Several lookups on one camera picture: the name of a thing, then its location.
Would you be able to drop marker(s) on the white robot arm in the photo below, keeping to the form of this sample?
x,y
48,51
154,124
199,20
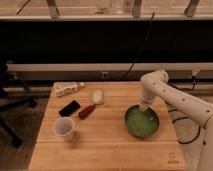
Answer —
x,y
156,84

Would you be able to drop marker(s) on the white plastic bottle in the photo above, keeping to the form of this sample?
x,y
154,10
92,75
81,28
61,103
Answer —
x,y
68,88

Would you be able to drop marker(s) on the black phone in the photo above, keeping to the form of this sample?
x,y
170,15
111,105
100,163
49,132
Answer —
x,y
69,109

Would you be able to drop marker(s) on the white plastic cup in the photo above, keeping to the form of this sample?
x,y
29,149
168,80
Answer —
x,y
64,128

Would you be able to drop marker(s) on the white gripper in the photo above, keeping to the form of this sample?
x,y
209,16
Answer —
x,y
143,106

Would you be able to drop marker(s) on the brown handled brush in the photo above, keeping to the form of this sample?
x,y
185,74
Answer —
x,y
97,99

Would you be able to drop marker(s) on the green ceramic bowl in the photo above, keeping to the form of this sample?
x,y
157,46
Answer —
x,y
142,124

